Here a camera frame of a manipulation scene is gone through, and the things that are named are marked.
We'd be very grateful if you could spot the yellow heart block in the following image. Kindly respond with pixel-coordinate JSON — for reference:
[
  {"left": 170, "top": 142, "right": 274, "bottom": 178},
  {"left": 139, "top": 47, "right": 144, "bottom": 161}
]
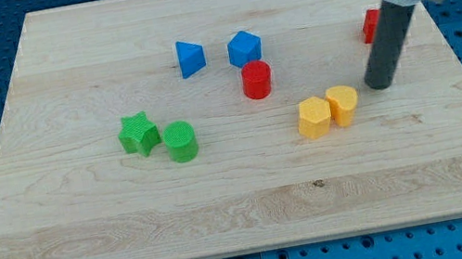
[{"left": 325, "top": 85, "right": 358, "bottom": 127}]

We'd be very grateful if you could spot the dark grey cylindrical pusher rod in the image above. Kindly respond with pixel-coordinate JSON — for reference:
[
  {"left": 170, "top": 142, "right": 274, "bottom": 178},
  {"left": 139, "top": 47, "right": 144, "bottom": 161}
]
[{"left": 364, "top": 0, "right": 415, "bottom": 90}]

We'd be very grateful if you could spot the yellow hexagon block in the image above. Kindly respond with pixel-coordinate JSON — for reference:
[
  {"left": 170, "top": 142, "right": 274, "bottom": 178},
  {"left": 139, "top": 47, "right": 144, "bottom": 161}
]
[{"left": 298, "top": 96, "right": 331, "bottom": 139}]

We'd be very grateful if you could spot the green cylinder block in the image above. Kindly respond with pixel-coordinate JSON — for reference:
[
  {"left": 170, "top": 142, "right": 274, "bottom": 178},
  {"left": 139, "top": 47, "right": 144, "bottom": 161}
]
[{"left": 162, "top": 121, "right": 199, "bottom": 163}]

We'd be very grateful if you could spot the red cylinder block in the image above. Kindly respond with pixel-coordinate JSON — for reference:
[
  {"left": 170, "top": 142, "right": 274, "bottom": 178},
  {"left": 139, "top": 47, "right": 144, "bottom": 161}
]
[{"left": 240, "top": 59, "right": 272, "bottom": 100}]

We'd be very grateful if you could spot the blue cube block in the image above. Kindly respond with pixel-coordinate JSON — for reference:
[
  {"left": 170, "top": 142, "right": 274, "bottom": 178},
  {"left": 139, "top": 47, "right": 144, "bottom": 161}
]
[{"left": 227, "top": 31, "right": 262, "bottom": 68}]

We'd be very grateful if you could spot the blue triangle block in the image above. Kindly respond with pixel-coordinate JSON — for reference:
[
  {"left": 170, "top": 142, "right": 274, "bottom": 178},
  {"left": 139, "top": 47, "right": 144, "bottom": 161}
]
[{"left": 175, "top": 41, "right": 206, "bottom": 79}]

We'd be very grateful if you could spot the green star block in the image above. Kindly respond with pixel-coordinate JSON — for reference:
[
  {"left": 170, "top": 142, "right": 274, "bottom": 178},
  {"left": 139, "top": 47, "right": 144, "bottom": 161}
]
[{"left": 118, "top": 111, "right": 161, "bottom": 157}]

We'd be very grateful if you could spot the light wooden board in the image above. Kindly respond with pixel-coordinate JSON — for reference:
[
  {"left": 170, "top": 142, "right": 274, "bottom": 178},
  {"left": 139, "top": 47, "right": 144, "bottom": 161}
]
[{"left": 0, "top": 0, "right": 462, "bottom": 259}]

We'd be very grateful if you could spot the red block at edge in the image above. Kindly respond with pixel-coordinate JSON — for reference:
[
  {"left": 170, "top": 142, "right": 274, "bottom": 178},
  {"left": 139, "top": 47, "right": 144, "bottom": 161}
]
[{"left": 362, "top": 8, "right": 380, "bottom": 45}]

